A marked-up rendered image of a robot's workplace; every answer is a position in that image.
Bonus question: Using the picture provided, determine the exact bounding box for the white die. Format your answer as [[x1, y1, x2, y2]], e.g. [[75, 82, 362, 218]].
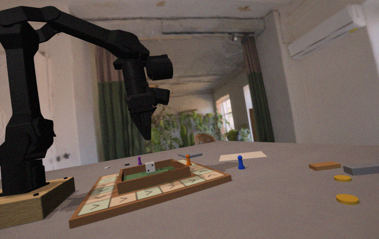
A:
[[145, 161, 155, 173]]

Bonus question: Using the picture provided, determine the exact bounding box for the blue game pawn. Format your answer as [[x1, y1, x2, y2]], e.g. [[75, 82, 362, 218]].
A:
[[238, 155, 245, 169]]

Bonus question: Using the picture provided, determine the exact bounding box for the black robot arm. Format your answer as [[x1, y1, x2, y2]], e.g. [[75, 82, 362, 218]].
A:
[[0, 6, 173, 197]]

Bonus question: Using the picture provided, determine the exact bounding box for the orange game pawn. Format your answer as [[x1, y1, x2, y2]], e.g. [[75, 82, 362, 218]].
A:
[[186, 154, 192, 166]]

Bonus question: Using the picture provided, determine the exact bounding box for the yellow flat disc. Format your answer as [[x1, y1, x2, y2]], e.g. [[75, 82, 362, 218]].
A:
[[334, 175, 351, 182], [336, 194, 359, 205]]

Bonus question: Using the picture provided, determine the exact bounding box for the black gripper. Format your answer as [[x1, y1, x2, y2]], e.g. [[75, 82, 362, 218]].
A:
[[125, 78, 157, 141]]

